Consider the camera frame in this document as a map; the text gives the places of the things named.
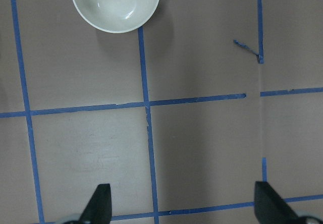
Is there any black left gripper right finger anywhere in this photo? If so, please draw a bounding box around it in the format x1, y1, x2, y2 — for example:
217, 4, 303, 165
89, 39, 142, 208
254, 181, 299, 224

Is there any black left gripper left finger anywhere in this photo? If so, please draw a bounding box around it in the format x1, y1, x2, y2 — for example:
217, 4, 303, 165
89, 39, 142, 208
78, 184, 112, 224

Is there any cream ceramic bowl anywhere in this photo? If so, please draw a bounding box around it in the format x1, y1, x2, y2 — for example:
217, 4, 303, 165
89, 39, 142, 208
72, 0, 159, 33

